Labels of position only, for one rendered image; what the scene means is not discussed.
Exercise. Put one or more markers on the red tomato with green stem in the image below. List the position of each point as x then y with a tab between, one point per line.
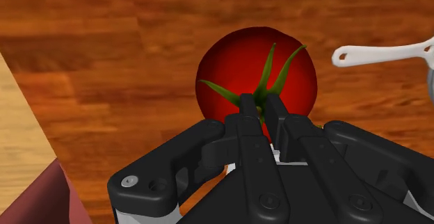
234	60

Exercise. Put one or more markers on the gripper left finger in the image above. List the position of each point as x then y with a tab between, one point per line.
252	155

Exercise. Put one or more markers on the dark red robot stand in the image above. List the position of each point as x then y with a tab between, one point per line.
40	199

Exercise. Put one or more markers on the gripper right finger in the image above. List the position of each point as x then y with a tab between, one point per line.
315	155

